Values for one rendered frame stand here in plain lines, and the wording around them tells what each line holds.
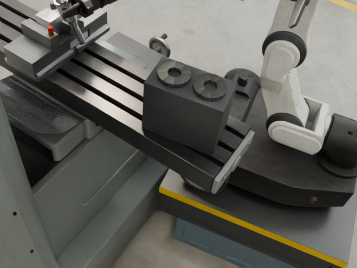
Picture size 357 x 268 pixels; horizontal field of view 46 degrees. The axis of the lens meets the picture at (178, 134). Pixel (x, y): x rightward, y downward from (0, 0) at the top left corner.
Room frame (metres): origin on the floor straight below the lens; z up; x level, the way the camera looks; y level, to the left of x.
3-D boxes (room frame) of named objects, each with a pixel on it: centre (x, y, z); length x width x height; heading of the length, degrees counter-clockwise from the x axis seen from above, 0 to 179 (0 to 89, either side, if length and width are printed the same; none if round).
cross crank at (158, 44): (1.46, 0.16, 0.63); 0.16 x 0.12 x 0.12; 154
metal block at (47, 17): (1.05, 0.45, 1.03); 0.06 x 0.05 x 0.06; 63
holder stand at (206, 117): (0.80, -0.01, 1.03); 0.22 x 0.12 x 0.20; 74
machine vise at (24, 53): (1.08, 0.44, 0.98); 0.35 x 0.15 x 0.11; 153
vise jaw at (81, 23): (1.10, 0.43, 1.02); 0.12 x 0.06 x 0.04; 63
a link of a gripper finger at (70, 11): (1.00, 0.35, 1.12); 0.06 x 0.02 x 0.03; 144
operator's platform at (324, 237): (1.14, -0.42, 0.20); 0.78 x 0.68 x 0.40; 75
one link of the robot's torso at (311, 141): (1.13, -0.46, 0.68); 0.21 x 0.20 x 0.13; 75
